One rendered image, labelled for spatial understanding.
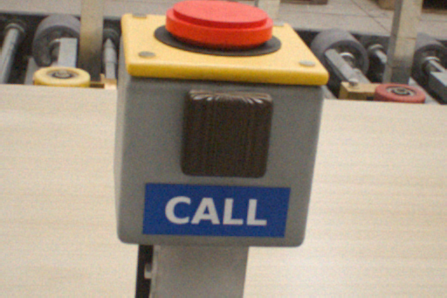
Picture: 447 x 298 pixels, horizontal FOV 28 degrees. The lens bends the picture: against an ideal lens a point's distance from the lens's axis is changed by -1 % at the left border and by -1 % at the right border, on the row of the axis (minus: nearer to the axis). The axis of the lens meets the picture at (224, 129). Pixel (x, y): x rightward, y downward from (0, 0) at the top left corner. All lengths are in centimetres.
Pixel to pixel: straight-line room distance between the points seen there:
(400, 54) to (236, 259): 120
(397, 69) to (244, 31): 123
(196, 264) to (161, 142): 6
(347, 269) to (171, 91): 58
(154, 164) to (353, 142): 89
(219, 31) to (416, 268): 60
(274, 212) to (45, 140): 79
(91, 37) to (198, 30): 113
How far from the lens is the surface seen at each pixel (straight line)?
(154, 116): 31
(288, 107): 31
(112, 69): 169
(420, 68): 200
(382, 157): 115
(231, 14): 33
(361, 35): 207
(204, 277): 36
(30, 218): 91
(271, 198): 32
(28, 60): 200
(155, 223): 32
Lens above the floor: 130
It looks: 20 degrees down
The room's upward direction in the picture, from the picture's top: 6 degrees clockwise
